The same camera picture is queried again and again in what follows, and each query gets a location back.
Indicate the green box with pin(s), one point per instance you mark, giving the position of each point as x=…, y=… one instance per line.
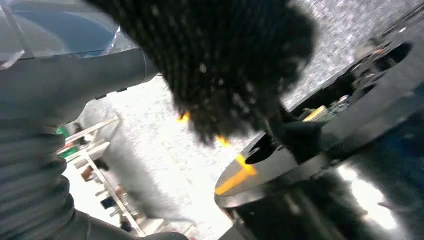
x=69, y=152

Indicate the white storage shelf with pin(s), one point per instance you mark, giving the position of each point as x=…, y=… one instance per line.
x=99, y=145

